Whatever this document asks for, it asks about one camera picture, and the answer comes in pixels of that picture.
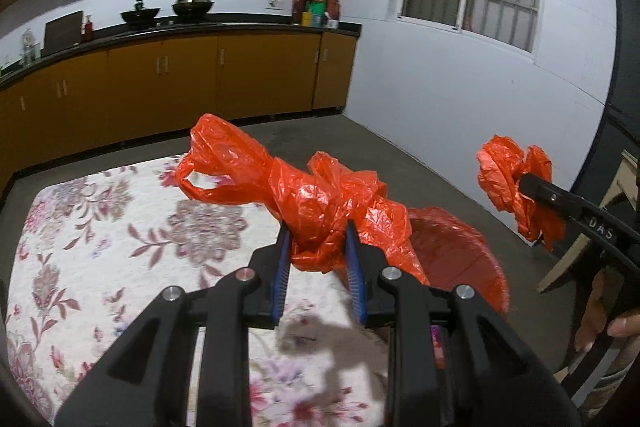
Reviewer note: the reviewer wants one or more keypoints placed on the wooden stool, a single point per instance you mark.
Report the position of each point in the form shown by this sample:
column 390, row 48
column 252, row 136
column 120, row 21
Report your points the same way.
column 565, row 262

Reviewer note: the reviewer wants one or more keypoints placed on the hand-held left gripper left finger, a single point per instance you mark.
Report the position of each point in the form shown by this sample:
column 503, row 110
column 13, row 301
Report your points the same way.
column 281, row 277

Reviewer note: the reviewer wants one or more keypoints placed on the person's right hand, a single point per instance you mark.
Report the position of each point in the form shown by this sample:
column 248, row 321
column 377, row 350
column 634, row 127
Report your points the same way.
column 597, row 307

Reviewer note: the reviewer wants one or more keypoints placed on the black kitchen countertop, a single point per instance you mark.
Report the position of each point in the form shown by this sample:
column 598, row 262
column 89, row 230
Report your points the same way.
column 250, row 28

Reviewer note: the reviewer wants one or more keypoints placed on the black wok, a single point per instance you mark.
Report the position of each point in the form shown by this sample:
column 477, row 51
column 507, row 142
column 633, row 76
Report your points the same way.
column 140, row 13

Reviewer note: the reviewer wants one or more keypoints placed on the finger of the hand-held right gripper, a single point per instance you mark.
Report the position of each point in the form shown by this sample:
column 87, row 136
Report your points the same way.
column 550, row 197

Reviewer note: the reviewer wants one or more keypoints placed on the floral printed cloth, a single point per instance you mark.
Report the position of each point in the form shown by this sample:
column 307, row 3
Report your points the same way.
column 100, row 217

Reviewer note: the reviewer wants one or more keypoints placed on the red plastic bag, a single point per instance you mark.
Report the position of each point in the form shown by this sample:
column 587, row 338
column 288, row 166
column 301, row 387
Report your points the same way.
column 320, row 207

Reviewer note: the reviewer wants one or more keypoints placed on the green box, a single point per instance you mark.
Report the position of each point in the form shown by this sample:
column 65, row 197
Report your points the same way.
column 317, row 14

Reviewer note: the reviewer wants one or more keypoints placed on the black pot with lid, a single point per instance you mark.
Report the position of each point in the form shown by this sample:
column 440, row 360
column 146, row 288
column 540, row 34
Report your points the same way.
column 192, row 6

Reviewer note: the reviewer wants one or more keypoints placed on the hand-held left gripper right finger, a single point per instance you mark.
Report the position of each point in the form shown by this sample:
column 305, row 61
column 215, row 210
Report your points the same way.
column 356, row 277

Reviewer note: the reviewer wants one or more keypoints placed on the small red bottle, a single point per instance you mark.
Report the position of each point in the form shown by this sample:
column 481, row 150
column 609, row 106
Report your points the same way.
column 88, row 29

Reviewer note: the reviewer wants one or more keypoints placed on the dark sauce bottle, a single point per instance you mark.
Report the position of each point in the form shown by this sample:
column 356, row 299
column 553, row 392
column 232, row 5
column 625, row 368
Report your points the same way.
column 298, row 13

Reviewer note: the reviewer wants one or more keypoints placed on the wooden lower kitchen cabinets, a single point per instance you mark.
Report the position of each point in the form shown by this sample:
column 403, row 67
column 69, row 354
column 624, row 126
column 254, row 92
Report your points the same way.
column 260, row 72

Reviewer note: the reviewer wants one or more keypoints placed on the brown cutting board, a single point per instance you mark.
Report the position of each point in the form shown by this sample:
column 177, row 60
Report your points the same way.
column 62, row 34

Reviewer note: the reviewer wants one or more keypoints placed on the white cup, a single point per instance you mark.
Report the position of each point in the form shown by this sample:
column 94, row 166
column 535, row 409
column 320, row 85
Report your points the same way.
column 332, row 24

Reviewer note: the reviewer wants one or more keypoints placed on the glass jar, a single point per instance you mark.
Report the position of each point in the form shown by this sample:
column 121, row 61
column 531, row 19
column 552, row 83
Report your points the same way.
column 30, row 49

